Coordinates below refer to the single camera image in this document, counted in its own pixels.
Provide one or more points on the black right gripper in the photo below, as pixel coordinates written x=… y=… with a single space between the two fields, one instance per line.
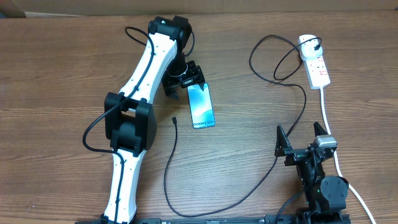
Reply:
x=295 y=155

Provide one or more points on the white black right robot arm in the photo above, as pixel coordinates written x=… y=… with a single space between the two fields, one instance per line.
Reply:
x=326 y=194

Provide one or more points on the white power strip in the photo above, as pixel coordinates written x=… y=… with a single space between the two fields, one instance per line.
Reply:
x=317 y=73

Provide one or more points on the blue Samsung Galaxy smartphone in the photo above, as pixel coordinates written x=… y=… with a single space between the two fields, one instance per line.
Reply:
x=201 y=108

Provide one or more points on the white USB charger plug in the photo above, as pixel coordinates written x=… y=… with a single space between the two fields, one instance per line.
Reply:
x=309 y=47

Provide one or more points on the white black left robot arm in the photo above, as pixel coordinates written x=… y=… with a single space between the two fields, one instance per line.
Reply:
x=129 y=117

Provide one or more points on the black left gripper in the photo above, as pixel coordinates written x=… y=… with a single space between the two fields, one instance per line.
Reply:
x=195 y=75

